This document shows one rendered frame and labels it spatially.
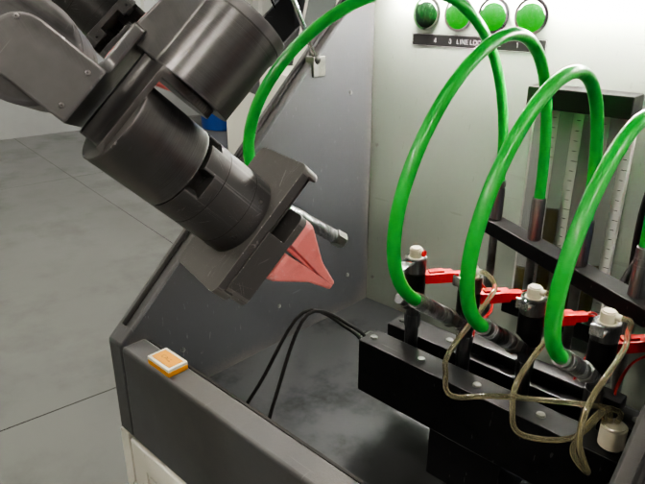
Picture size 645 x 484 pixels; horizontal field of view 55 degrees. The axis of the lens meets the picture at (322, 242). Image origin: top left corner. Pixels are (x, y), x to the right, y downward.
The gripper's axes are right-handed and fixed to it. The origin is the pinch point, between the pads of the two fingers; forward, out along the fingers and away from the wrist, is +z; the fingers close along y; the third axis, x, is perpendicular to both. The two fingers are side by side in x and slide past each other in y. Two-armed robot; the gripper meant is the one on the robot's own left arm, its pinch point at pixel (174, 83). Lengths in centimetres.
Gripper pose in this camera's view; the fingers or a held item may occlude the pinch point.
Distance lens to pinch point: 75.6
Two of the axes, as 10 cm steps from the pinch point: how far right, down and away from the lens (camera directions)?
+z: 7.2, 6.5, 2.5
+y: -2.1, -1.5, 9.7
